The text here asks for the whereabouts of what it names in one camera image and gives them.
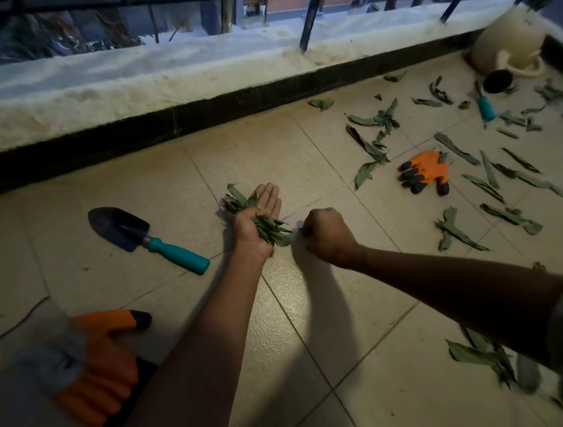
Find person's left hand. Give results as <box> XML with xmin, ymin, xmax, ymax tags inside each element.
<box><xmin>233</xmin><ymin>182</ymin><xmax>282</xmax><ymax>263</ymax></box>

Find person's right hand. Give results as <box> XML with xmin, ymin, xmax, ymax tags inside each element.
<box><xmin>301</xmin><ymin>207</ymin><xmax>364</xmax><ymax>269</ymax></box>

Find person's right forearm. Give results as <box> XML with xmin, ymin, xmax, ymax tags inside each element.
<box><xmin>347</xmin><ymin>246</ymin><xmax>563</xmax><ymax>375</ymax></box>

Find person's left forearm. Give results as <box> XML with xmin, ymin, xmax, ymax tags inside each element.
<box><xmin>127</xmin><ymin>250</ymin><xmax>273</xmax><ymax>427</ymax></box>

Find person's grey shirt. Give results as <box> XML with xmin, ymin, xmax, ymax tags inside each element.
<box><xmin>547</xmin><ymin>294</ymin><xmax>563</xmax><ymax>372</ymax></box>

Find orange black work glove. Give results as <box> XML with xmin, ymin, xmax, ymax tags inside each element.
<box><xmin>397</xmin><ymin>151</ymin><xmax>451</xmax><ymax>196</ymax></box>
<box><xmin>17</xmin><ymin>309</ymin><xmax>153</xmax><ymax>427</ymax></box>

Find black metal railing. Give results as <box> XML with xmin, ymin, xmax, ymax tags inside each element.
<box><xmin>0</xmin><ymin>0</ymin><xmax>555</xmax><ymax>53</ymax></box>

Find beige plastic watering can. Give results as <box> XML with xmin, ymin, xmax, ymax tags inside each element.
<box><xmin>469</xmin><ymin>3</ymin><xmax>550</xmax><ymax>94</ymax></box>

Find green trees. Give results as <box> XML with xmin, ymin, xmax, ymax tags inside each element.
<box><xmin>0</xmin><ymin>11</ymin><xmax>146</xmax><ymax>62</ymax></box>

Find wide teal handled trowel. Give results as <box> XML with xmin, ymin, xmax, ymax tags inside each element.
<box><xmin>87</xmin><ymin>206</ymin><xmax>211</xmax><ymax>276</ymax></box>

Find narrow teal handled trowel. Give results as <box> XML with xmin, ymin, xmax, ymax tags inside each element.
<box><xmin>474</xmin><ymin>81</ymin><xmax>498</xmax><ymax>128</ymax></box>

